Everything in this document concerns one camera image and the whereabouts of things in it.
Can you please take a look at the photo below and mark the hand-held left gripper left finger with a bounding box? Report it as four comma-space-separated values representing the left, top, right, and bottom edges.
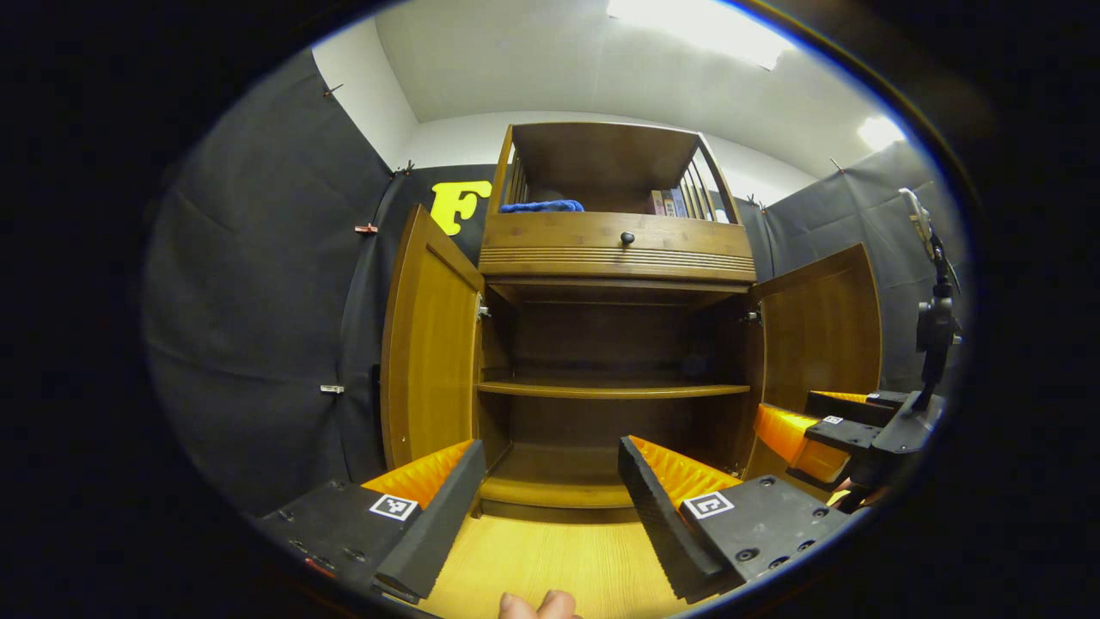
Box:
256, 438, 487, 604

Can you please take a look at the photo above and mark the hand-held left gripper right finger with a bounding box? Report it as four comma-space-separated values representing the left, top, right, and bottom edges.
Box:
618, 435, 853, 604

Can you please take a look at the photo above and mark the wooden shoe cabinet door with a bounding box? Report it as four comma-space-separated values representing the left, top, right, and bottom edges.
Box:
741, 243, 883, 482
380, 204, 486, 472

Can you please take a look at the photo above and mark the wooden double-door shoe cabinet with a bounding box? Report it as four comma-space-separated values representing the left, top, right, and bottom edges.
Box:
477, 120, 761, 524

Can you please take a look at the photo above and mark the wooden inner cabinet shelf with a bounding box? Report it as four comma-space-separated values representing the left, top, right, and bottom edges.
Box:
477, 380, 751, 400

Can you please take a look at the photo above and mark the wooden cabinet drawer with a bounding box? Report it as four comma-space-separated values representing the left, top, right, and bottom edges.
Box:
479, 211, 757, 285

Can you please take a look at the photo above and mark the small ceiling light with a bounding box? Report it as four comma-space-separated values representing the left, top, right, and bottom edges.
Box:
858, 116, 908, 152

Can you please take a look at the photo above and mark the black backdrop cloth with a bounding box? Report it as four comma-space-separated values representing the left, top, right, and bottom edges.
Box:
142, 47, 972, 517

